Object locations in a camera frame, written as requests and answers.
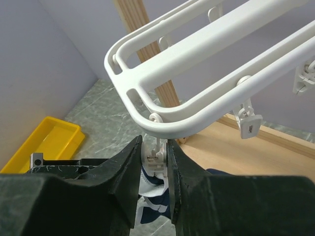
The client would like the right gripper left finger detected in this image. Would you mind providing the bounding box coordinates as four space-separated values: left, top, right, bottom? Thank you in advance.
0 136 143 236

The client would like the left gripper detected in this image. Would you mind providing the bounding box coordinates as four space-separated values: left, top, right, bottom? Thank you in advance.
29 152 111 181

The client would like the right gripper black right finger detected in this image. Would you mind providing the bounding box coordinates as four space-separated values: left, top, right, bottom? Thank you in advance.
167 140 315 236

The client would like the navy blue underwear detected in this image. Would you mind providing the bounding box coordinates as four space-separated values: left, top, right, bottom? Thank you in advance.
134 165 231 226

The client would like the white clip hanger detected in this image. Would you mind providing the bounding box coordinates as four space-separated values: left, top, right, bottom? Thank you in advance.
103 0 315 179

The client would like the yellow plastic tray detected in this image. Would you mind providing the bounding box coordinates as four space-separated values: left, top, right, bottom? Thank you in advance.
0 117 85 174

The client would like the wooden hanging rack frame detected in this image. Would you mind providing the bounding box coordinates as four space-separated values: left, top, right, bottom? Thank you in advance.
104 0 315 179

